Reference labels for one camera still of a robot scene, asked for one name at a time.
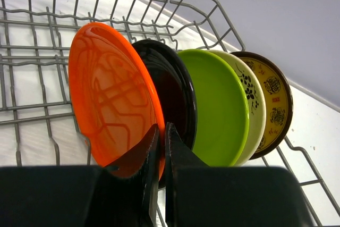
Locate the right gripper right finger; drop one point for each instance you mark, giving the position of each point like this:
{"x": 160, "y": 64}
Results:
{"x": 186, "y": 186}

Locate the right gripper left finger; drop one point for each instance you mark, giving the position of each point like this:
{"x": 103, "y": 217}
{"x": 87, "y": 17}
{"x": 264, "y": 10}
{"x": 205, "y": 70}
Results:
{"x": 125, "y": 193}

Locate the lime green plate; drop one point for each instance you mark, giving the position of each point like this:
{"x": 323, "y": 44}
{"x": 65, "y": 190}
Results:
{"x": 223, "y": 112}

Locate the orange plate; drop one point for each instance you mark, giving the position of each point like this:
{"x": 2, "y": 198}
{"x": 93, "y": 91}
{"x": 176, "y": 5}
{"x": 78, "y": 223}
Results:
{"x": 113, "y": 96}

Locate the cream plate with black blossoms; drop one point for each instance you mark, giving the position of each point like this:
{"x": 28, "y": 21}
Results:
{"x": 256, "y": 101}

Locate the yellow brown patterned plate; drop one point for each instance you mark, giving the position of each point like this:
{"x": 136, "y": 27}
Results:
{"x": 278, "y": 98}

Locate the grey wire dish rack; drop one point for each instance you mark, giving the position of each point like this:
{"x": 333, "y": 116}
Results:
{"x": 47, "y": 172}

